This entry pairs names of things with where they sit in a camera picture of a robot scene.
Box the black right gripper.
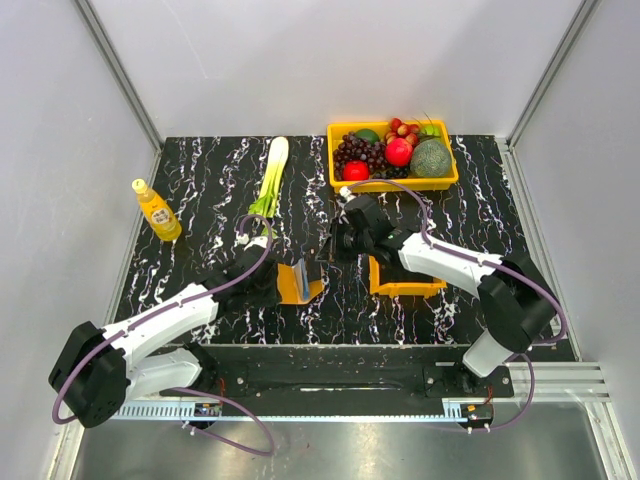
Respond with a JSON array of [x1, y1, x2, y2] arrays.
[[316, 218, 372, 264]]

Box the orange leather card holder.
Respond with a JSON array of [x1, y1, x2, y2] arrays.
[[277, 258, 324, 305]]

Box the small yellow plastic bin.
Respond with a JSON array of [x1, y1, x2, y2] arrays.
[[368, 256, 447, 298]]

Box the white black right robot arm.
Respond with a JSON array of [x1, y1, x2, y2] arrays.
[[318, 188, 561, 396]]

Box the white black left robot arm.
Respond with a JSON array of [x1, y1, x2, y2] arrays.
[[48, 237, 280, 428]]

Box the green white celery stalk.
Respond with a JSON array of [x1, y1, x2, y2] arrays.
[[248, 136, 289, 224]]

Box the red apple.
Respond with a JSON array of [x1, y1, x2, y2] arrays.
[[342, 160, 370, 182]]

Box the dark blueberry cluster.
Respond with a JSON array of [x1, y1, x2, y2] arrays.
[[371, 167, 410, 180]]

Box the purple grape bunch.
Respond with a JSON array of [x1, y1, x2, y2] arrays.
[[332, 131, 389, 180]]

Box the yellow fruit tray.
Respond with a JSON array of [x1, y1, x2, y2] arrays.
[[327, 118, 459, 193]]

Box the red pomegranate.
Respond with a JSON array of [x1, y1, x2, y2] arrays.
[[385, 138, 413, 167]]

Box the green lime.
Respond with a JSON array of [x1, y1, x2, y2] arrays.
[[355, 128, 380, 144]]

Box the yellow juice bottle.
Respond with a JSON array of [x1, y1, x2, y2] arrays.
[[131, 179, 182, 242]]

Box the green netted melon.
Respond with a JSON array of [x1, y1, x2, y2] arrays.
[[410, 139, 452, 178]]

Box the red cherry cluster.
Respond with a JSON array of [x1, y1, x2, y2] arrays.
[[384, 117, 421, 146]]

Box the green apple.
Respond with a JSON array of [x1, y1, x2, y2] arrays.
[[418, 123, 441, 141]]

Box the white cable duct strip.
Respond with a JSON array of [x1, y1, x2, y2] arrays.
[[112, 399, 467, 423]]

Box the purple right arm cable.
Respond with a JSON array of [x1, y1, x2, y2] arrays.
[[339, 179, 569, 434]]

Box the aluminium rail frame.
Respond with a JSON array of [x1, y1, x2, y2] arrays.
[[494, 137, 614, 404]]

